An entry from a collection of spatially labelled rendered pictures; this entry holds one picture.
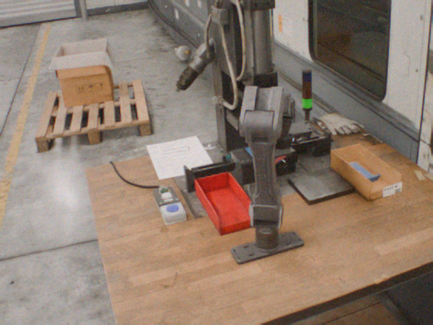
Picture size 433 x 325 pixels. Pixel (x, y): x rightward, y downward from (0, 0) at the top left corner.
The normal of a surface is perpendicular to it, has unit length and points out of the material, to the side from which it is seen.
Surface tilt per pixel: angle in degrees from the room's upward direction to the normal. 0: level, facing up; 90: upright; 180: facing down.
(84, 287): 0
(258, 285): 0
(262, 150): 98
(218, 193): 0
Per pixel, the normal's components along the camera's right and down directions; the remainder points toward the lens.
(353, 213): -0.04, -0.89
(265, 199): -0.21, 0.57
